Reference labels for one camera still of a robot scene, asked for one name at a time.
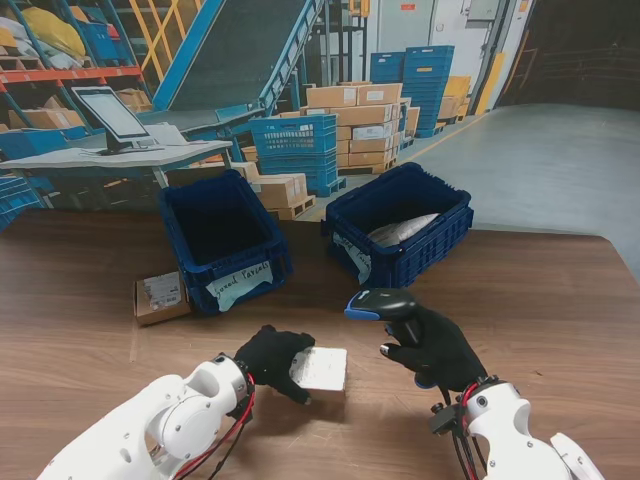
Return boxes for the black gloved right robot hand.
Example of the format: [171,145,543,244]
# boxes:
[379,304,490,399]

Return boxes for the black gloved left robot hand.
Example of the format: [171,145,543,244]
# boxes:
[233,324,317,405]

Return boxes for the cardboard box with large label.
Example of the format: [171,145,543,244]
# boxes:
[288,346,349,401]

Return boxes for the black and blue barcode scanner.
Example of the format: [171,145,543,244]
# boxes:
[343,287,442,389]

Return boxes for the small cardboard box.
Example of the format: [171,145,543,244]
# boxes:
[133,271,193,327]

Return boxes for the white padded mailer bag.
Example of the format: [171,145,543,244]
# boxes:
[367,213,441,247]

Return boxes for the paper label boxed parcels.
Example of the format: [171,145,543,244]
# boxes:
[205,258,275,314]

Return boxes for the blue bin labelled bagged parcels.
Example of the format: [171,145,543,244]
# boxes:
[322,162,474,301]

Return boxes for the paper label bagged parcels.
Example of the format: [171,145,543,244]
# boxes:
[332,232,374,286]

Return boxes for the blue bin labelled boxed parcels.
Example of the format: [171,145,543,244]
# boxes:
[158,168,294,315]

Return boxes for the printed warehouse backdrop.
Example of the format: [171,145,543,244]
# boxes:
[0,0,640,286]

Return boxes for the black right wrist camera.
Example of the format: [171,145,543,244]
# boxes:
[429,403,459,436]

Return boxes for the red black left arm cable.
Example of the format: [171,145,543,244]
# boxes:
[174,372,257,480]

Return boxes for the red black arm cable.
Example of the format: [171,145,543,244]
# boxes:
[444,384,490,480]
[174,372,257,480]

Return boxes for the red black right arm cable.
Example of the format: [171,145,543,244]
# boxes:
[444,384,490,480]

